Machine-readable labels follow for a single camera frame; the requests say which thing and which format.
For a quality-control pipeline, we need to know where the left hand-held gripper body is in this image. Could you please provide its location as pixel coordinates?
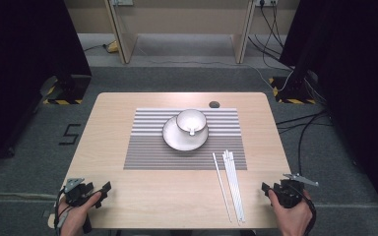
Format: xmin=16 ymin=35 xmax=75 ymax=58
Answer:
xmin=63 ymin=177 xmax=95 ymax=207

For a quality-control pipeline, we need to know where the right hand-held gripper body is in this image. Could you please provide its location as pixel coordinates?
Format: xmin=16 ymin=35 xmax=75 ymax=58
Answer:
xmin=273 ymin=173 xmax=319 ymax=209

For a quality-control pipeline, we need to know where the white saucer with dark rim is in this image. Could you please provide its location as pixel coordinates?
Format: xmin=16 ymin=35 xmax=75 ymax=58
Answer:
xmin=161 ymin=114 xmax=210 ymax=152

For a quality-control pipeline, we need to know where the person's left hand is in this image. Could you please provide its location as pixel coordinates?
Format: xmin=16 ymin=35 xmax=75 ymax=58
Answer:
xmin=57 ymin=191 xmax=102 ymax=236

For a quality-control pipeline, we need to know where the person's right hand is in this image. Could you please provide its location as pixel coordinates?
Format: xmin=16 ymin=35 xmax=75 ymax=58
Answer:
xmin=268 ymin=189 xmax=314 ymax=236

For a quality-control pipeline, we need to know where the grey striped placemat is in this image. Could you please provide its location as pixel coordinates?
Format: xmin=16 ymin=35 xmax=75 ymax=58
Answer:
xmin=123 ymin=107 xmax=248 ymax=171

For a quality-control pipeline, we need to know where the stand base with hazard tape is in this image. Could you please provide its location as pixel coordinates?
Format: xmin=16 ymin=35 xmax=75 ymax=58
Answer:
xmin=269 ymin=76 xmax=318 ymax=105
xmin=42 ymin=74 xmax=93 ymax=106

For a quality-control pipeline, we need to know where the white cup with dark rim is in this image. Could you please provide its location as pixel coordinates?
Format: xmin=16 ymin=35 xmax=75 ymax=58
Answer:
xmin=175 ymin=108 xmax=208 ymax=137

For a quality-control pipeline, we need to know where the dark curtain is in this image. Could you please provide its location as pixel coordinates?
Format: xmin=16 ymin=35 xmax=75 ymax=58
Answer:
xmin=0 ymin=0 xmax=93 ymax=178
xmin=279 ymin=0 xmax=378 ymax=227

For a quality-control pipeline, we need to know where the yellow object on floor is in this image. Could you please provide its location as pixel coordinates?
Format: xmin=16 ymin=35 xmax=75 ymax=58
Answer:
xmin=106 ymin=39 xmax=119 ymax=54

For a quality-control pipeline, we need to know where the wooden desk side panel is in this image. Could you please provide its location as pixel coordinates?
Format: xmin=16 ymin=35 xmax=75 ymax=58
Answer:
xmin=230 ymin=0 xmax=256 ymax=65
xmin=103 ymin=0 xmax=139 ymax=65

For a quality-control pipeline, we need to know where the white floor cable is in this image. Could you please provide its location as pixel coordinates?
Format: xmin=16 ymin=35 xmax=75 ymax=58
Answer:
xmin=137 ymin=47 xmax=294 ymax=92

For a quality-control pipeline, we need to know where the black socket cable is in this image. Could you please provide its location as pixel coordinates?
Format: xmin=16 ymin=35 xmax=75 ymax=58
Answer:
xmin=247 ymin=34 xmax=293 ymax=72
xmin=259 ymin=4 xmax=285 ymax=50

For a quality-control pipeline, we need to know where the thin black floor cable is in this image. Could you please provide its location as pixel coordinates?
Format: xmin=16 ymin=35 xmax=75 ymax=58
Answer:
xmin=83 ymin=43 xmax=109 ymax=53

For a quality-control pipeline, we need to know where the wall socket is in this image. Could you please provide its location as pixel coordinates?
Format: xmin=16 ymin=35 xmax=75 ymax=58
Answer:
xmin=109 ymin=0 xmax=135 ymax=7
xmin=255 ymin=0 xmax=280 ymax=8

